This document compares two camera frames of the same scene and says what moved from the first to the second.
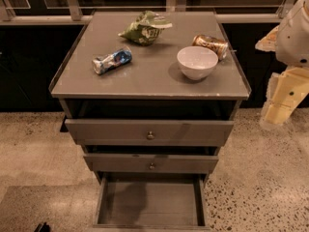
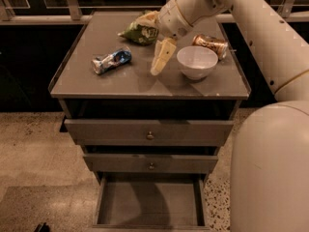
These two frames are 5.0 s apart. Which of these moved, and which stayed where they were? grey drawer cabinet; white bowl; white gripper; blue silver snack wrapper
Moved: white gripper
Stayed: white bowl; grey drawer cabinet; blue silver snack wrapper
